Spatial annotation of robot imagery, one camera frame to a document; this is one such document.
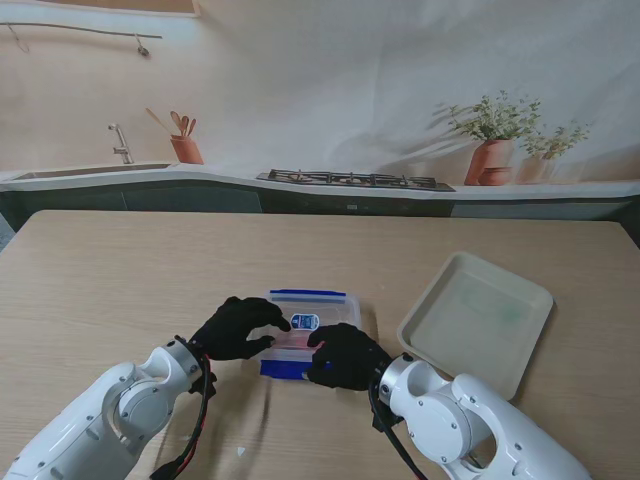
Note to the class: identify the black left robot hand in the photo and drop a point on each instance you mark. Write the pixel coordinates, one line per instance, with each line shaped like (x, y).
(230, 330)

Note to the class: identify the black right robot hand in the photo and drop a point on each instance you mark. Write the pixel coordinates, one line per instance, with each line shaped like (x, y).
(350, 360)

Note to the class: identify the clear plastic food container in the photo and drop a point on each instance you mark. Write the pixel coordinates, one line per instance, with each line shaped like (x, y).
(352, 320)

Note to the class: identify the clear lid with blue label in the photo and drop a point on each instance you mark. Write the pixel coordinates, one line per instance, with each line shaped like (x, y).
(325, 307)

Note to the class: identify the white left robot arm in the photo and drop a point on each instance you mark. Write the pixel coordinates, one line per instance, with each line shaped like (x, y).
(100, 415)

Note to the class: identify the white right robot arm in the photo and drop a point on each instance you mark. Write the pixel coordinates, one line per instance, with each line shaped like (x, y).
(450, 410)

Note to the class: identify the beige plastic tray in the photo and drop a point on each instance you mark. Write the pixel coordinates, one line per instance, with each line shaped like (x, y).
(480, 320)

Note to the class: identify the small white paper scrap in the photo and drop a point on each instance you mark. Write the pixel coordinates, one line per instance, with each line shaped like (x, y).
(241, 451)

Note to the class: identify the printed kitchen backdrop cloth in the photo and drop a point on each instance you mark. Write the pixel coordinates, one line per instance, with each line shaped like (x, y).
(320, 75)

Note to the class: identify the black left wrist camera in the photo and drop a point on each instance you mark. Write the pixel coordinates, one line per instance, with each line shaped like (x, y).
(206, 385)

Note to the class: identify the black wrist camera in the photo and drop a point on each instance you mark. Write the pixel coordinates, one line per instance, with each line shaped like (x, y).
(386, 420)
(206, 385)

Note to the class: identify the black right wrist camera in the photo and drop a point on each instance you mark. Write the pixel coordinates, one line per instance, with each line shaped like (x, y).
(386, 420)

